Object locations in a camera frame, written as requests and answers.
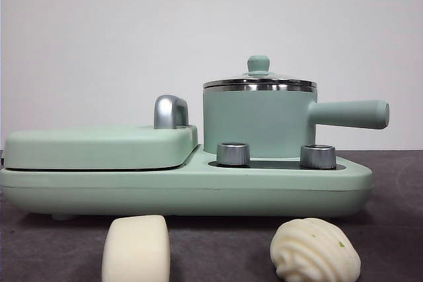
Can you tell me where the glass pot lid green knob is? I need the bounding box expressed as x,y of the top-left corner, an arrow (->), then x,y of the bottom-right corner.
202,55 -> 317,90

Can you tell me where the mint green grill cover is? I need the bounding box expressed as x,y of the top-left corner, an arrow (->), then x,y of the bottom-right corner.
5,123 -> 201,169

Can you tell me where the silver grill cover handle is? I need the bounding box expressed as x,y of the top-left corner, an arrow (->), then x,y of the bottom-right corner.
153,94 -> 190,130

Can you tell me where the twisted white steamed bun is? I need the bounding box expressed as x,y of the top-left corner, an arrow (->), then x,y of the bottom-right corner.
270,217 -> 362,279

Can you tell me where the mint green breakfast maker base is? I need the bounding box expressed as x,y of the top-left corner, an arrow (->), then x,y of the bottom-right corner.
0,145 -> 374,222

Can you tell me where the smooth white steamed bun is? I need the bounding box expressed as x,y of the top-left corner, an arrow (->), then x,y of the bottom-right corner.
101,215 -> 171,282

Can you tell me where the mint green pot with handle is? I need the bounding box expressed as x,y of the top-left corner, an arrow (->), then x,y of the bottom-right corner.
202,82 -> 390,159

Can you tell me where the silver control knob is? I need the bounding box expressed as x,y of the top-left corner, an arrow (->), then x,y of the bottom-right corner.
299,144 -> 334,168
216,142 -> 251,166

